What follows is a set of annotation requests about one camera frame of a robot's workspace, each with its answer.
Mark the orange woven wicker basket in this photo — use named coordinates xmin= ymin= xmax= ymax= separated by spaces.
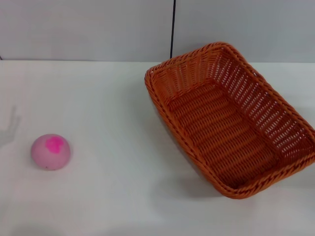
xmin=144 ymin=41 xmax=315 ymax=200

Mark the pink ball with magenta patch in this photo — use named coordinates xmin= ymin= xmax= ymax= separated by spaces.
xmin=31 ymin=134 xmax=73 ymax=171

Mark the black vertical wall strip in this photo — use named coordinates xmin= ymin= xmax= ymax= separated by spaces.
xmin=169 ymin=0 xmax=178 ymax=60

